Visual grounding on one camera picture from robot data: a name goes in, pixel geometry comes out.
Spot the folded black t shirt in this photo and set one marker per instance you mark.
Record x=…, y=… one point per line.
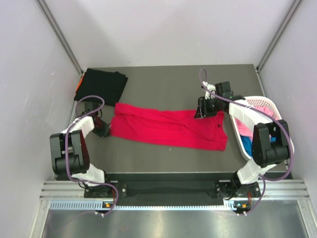
x=107, y=85

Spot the folded orange t shirt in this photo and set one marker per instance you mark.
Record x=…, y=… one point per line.
x=79, y=83

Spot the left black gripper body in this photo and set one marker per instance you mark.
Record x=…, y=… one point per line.
x=98, y=126

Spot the blue t shirt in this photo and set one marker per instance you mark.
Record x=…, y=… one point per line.
x=247, y=144

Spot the slotted cable duct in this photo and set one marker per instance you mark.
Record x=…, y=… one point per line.
x=105, y=206

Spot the red t shirt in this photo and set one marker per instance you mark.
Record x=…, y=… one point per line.
x=168, y=128

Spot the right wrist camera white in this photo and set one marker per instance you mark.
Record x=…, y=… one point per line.
x=209, y=90

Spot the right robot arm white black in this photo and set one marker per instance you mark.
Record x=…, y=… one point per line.
x=271, y=143

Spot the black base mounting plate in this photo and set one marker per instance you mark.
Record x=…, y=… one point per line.
x=168, y=189

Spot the white plastic basket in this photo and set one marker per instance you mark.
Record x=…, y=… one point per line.
x=272, y=104

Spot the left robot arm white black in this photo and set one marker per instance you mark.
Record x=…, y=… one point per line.
x=69, y=149

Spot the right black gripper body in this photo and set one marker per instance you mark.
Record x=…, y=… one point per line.
x=211, y=106

